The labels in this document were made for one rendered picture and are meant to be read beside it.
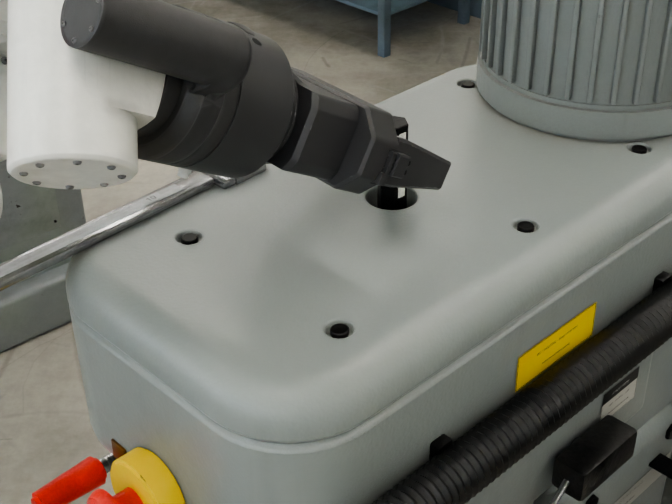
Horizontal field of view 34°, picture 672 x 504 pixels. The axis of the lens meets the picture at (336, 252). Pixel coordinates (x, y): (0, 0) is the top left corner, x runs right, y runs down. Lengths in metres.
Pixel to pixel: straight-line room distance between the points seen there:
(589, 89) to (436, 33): 5.32
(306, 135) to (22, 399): 3.05
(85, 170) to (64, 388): 3.10
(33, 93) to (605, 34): 0.44
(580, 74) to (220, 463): 0.40
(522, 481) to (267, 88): 0.39
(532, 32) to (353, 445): 0.36
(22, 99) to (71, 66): 0.03
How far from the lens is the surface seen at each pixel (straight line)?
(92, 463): 0.84
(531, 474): 0.86
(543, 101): 0.86
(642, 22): 0.83
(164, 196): 0.77
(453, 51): 5.92
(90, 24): 0.52
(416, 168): 0.70
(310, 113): 0.64
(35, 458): 3.42
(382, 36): 5.79
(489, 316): 0.68
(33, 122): 0.55
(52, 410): 3.57
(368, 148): 0.66
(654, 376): 1.01
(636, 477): 1.06
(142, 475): 0.71
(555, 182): 0.80
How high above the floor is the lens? 2.28
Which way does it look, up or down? 33 degrees down
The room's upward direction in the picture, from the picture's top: 1 degrees counter-clockwise
